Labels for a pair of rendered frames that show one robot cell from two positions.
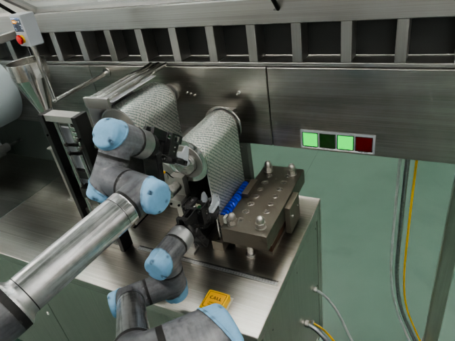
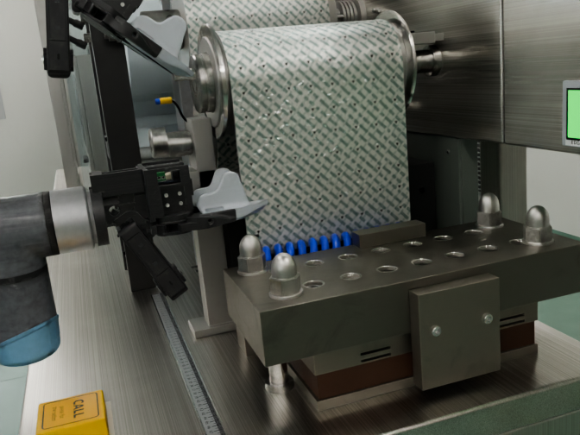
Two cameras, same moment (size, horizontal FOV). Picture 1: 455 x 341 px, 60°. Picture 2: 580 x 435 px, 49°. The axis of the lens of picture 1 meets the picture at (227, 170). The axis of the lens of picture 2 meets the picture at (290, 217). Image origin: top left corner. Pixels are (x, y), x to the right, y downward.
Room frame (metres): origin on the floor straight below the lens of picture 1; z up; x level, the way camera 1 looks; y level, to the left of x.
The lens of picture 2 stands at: (0.51, -0.51, 1.26)
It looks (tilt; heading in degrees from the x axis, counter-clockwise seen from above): 13 degrees down; 42
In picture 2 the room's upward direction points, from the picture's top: 5 degrees counter-clockwise
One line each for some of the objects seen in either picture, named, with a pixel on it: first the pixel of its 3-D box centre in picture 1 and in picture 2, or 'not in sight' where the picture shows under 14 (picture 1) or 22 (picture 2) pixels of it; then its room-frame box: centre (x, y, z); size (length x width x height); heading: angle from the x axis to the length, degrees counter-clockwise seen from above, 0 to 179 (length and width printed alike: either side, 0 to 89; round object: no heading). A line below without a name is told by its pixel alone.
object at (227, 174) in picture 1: (227, 178); (328, 179); (1.17, 0.00, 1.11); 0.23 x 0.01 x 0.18; 149
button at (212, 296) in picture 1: (214, 302); (72, 419); (0.81, 0.10, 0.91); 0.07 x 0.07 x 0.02; 59
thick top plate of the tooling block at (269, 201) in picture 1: (266, 202); (401, 279); (1.14, -0.12, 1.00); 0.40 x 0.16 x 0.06; 149
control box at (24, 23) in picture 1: (24, 30); not in sight; (1.40, 0.58, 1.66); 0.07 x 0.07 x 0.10; 49
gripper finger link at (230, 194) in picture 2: (214, 201); (233, 194); (1.04, 0.06, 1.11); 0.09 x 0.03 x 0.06; 148
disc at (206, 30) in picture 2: (187, 161); (211, 82); (1.09, 0.12, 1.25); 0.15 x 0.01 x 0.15; 59
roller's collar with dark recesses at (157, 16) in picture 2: not in sight; (161, 30); (1.20, 0.35, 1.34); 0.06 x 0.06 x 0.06; 59
